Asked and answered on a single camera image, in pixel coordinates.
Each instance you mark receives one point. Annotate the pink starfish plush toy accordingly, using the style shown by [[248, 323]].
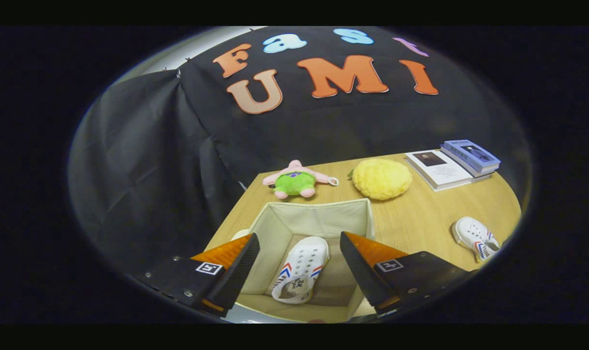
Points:
[[294, 182]]

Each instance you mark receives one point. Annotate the thin white book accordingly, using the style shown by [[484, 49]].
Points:
[[481, 178]]

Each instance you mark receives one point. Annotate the yellow round plush toy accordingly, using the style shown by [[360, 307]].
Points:
[[382, 180]]

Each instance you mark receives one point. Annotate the blue book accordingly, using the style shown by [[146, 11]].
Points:
[[469, 153]]

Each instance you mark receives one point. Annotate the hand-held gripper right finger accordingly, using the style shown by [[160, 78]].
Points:
[[360, 277]]

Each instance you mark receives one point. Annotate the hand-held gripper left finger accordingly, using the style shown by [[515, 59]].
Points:
[[236, 282]]

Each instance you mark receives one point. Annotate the beige fabric storage box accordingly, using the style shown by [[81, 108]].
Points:
[[318, 218]]

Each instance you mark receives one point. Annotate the white canvas shoe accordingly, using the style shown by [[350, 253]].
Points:
[[472, 233], [304, 257]]

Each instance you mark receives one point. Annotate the black backdrop cloth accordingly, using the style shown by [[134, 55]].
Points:
[[153, 160]]

